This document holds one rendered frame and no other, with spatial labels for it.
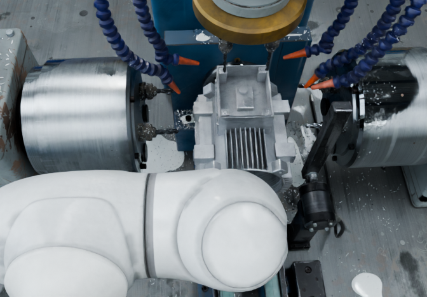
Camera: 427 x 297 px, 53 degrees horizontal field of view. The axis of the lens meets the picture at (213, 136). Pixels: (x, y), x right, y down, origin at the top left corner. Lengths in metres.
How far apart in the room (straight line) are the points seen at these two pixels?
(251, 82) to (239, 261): 0.55
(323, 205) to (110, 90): 0.45
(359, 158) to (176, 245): 0.56
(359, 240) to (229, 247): 0.77
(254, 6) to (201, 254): 0.40
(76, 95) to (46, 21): 0.70
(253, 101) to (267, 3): 0.23
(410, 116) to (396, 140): 0.05
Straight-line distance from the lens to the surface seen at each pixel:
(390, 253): 1.11
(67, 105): 0.81
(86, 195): 0.40
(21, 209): 0.41
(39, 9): 1.53
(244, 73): 0.85
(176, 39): 0.88
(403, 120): 0.86
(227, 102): 0.82
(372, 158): 0.89
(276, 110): 0.87
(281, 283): 0.89
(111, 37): 0.69
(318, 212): 0.82
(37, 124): 0.82
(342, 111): 0.68
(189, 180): 0.39
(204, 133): 0.84
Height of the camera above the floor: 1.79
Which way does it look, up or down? 60 degrees down
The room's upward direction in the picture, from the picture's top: 1 degrees clockwise
